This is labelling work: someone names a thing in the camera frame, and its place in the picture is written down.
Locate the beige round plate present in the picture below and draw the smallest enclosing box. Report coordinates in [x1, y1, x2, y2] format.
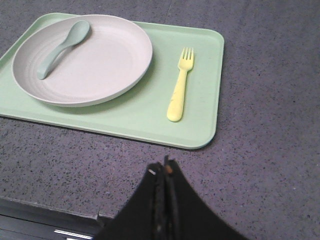
[12, 15, 153, 107]

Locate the sage green plastic spoon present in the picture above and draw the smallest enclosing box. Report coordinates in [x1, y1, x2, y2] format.
[36, 20, 91, 80]

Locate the yellow plastic fork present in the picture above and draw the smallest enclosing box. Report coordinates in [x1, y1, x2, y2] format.
[166, 47, 194, 122]

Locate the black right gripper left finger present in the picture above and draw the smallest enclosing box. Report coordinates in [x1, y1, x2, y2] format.
[94, 163, 167, 240]

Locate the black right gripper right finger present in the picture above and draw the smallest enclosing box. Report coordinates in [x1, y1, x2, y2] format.
[164, 156, 246, 240]

